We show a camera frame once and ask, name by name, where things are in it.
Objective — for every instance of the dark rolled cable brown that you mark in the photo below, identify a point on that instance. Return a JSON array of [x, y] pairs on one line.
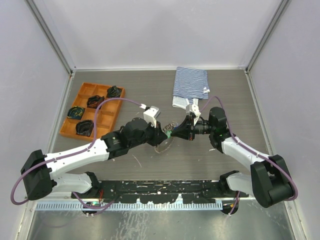
[[94, 101]]

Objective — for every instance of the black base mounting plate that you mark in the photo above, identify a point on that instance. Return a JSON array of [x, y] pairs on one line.
[[208, 188]]

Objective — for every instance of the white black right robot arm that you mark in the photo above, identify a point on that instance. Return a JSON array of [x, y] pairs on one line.
[[269, 180]]

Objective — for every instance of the dark rolled cable blue yellow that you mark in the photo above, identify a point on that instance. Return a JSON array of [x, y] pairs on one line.
[[75, 113]]

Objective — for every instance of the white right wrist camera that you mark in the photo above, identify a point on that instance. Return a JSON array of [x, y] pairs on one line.
[[193, 109]]

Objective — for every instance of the striped blue white cloth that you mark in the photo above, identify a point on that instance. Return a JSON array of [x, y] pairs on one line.
[[190, 86]]

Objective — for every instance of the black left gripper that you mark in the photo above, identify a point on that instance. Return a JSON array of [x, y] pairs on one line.
[[158, 135]]

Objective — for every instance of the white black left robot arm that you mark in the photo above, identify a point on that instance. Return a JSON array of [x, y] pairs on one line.
[[43, 174]]

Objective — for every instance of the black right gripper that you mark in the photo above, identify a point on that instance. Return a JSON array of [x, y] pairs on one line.
[[182, 131]]

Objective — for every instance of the green key tag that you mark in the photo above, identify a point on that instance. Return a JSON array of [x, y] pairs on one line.
[[168, 133]]

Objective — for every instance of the white slotted cable duct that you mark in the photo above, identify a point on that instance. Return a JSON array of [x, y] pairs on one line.
[[176, 206]]

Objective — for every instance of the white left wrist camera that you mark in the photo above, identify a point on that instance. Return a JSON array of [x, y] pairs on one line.
[[150, 115]]

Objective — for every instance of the orange compartment tray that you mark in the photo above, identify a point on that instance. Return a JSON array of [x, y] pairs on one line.
[[103, 119]]

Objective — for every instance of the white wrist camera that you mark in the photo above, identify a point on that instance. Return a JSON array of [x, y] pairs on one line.
[[193, 109], [150, 115]]

